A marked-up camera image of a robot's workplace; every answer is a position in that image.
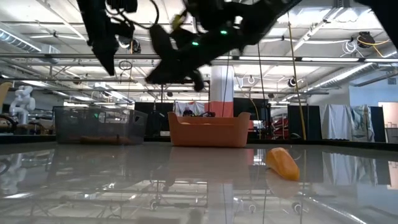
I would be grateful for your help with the long orange toy pepper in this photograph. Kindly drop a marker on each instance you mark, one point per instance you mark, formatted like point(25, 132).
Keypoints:
point(283, 165)

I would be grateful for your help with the black metal table frame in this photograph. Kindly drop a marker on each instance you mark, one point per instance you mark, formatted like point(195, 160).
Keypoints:
point(31, 139)

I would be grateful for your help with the black partition panel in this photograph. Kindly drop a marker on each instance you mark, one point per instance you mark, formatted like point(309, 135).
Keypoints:
point(377, 124)
point(155, 118)
point(312, 124)

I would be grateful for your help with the tan curved panel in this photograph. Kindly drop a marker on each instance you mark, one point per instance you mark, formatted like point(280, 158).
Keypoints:
point(3, 91)

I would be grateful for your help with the person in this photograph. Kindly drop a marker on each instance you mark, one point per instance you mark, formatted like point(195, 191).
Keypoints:
point(188, 112)

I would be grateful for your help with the red fabric item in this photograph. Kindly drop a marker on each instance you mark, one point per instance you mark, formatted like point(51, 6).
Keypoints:
point(280, 126)

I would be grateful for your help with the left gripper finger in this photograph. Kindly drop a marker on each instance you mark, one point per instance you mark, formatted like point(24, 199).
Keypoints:
point(105, 60)
point(113, 57)

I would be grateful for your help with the white and orange pillar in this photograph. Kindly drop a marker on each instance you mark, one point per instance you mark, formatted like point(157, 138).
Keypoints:
point(222, 93)

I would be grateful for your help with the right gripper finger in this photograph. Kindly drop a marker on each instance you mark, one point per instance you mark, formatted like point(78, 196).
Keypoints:
point(175, 76)
point(161, 71)

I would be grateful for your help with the clear plastic bin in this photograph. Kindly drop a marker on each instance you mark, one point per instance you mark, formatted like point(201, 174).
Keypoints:
point(96, 127)

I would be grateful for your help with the white hanging cloth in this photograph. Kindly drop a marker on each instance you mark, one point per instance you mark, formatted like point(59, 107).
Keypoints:
point(334, 121)

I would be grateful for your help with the black rig frame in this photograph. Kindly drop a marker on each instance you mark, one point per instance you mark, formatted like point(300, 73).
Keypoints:
point(186, 81)

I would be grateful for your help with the small yellow tag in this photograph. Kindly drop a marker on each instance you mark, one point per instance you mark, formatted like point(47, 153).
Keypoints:
point(177, 21)

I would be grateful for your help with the white printed banner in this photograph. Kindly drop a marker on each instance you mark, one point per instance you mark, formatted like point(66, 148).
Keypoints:
point(199, 108)

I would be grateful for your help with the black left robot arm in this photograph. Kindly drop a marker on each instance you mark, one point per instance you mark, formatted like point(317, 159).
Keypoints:
point(93, 9)

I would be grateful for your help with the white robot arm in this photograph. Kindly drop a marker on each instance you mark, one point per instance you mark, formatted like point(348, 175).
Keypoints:
point(21, 102)

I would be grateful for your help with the patterned hanging cloth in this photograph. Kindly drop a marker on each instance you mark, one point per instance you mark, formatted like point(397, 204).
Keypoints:
point(362, 123)

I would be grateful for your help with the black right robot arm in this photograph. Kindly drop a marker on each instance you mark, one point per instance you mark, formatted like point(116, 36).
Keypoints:
point(264, 15)

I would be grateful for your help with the orange plastic basket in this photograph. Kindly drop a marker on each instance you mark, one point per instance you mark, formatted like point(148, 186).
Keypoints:
point(208, 133)

